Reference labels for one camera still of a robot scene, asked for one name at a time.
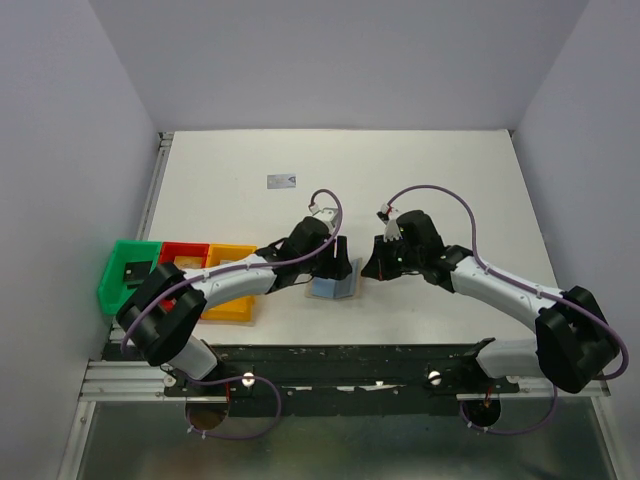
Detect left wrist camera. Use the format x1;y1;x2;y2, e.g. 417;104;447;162
308;204;340;231

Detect card in yellow bin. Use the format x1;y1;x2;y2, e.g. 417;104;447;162
219;259;244;266

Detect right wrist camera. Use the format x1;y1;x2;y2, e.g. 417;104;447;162
377;204;402;242

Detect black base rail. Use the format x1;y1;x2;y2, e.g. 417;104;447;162
164;341;519;417

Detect red plastic bin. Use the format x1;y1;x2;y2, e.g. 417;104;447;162
148;241;210;320

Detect green plastic bin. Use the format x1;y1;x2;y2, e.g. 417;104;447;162
97;240;162;316

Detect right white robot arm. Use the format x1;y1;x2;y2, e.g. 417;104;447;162
361;207;621;393

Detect black item in green bin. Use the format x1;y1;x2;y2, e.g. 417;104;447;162
122;261;153;289

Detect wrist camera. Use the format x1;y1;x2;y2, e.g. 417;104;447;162
377;204;402;242
308;204;340;231

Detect aluminium side rail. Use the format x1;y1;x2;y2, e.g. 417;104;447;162
135;132;175;241

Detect yellow plastic bin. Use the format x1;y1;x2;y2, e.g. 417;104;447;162
201;244;257;323

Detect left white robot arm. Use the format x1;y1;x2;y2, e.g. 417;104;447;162
115;216;352;395

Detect silver credit card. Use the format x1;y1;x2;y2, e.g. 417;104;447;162
266;174;297;190

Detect tan item in red bin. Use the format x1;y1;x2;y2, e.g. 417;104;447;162
173;256;203;269

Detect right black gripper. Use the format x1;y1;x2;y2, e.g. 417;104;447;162
362;233;423;281

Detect beige card holder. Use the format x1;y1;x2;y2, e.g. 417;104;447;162
305;258;363;301

